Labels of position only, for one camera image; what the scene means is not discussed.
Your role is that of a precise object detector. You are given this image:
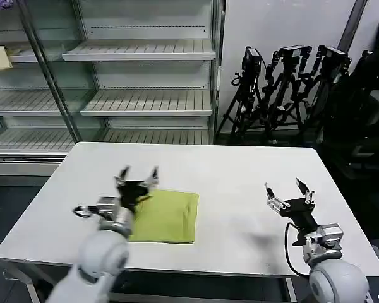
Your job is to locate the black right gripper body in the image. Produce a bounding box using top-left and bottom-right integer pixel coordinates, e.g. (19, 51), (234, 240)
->
(279, 198), (320, 235)

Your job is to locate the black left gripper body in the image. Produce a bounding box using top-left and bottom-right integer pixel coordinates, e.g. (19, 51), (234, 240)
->
(117, 179), (155, 213)

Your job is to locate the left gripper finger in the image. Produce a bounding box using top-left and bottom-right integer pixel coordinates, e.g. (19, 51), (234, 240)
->
(113, 165), (132, 187)
(144, 165), (162, 187)

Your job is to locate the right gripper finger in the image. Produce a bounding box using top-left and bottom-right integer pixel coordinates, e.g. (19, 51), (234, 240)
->
(294, 177), (317, 206)
(264, 182), (291, 211)

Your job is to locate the green cloth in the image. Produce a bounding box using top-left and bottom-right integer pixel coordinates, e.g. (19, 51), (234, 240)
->
(128, 188), (200, 245)

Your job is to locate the grey metal shelf rack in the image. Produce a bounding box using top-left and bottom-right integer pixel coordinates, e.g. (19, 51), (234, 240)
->
(61, 0), (224, 146)

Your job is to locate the glass sided shelf rack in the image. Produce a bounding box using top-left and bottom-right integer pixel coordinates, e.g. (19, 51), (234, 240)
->
(0, 0), (83, 187)

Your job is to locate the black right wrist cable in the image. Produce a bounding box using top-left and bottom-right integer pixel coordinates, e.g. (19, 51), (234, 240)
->
(283, 222), (311, 276)

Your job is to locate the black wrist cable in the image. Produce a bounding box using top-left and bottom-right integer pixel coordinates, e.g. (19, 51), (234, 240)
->
(71, 204), (99, 219)
(283, 222), (311, 276)

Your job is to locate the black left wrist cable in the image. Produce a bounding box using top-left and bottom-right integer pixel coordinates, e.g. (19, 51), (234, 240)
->
(71, 204), (99, 219)

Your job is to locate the black tripod with camera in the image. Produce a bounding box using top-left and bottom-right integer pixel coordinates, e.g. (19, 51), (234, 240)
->
(215, 45), (267, 140)
(303, 44), (352, 135)
(261, 45), (314, 143)

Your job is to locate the grey wall post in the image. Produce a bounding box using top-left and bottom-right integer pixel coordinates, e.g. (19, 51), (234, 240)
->
(343, 0), (370, 61)

